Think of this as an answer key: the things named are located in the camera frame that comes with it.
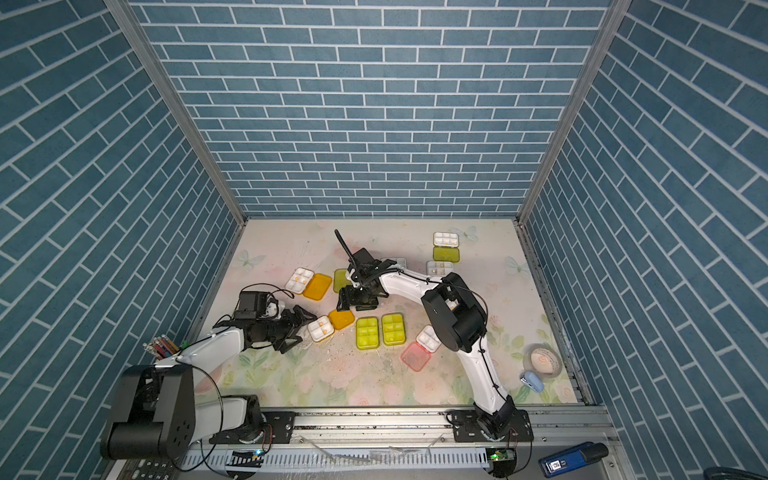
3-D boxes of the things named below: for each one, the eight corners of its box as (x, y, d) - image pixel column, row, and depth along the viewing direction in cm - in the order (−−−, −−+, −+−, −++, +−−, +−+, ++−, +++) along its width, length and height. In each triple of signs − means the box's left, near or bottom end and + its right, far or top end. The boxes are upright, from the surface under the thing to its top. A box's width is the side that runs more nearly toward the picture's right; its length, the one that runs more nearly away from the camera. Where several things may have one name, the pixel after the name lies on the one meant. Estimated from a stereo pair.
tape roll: (526, 379, 84) (531, 375, 81) (518, 348, 90) (522, 343, 87) (560, 379, 84) (566, 375, 81) (550, 348, 90) (555, 343, 87)
